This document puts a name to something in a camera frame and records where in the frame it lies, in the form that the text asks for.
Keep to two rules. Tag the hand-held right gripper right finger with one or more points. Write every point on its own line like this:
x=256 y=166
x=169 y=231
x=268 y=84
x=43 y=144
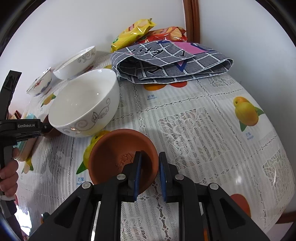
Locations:
x=162 y=180

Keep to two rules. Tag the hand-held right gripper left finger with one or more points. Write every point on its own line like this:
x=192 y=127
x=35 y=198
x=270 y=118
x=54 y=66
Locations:
x=138 y=176

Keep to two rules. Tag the pink square plate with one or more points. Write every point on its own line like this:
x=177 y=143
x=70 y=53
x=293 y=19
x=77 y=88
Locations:
x=26 y=153

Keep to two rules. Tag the large white bowl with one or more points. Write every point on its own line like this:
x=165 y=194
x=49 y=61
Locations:
x=74 y=67

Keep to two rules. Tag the person's left hand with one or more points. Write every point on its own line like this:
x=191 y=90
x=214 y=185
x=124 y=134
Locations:
x=9 y=173

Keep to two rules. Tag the red snack bag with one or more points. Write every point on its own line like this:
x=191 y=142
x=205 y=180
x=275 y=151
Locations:
x=171 y=33

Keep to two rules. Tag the grey checked cloth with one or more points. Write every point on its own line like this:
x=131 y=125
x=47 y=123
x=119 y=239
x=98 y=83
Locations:
x=185 y=67

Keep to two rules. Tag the brown wooden door frame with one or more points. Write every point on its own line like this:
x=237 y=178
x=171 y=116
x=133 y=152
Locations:
x=192 y=18

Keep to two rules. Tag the yellow snack bag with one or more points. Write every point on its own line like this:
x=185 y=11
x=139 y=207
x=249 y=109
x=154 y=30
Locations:
x=131 y=32

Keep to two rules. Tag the white bowl grey scroll print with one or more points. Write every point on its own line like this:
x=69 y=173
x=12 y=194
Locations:
x=78 y=102

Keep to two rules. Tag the blue patterned white bowl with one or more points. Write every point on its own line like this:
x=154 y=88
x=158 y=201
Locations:
x=39 y=89

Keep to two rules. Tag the blue square plate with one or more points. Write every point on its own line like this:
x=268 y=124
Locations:
x=30 y=115

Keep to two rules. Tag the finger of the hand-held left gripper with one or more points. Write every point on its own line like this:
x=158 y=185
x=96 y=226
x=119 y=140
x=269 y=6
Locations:
x=10 y=88

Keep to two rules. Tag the small brown bowl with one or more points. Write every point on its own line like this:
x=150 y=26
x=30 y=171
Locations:
x=111 y=150
x=52 y=135

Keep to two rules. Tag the fruit print tablecloth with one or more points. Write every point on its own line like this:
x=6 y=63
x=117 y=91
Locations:
x=208 y=139

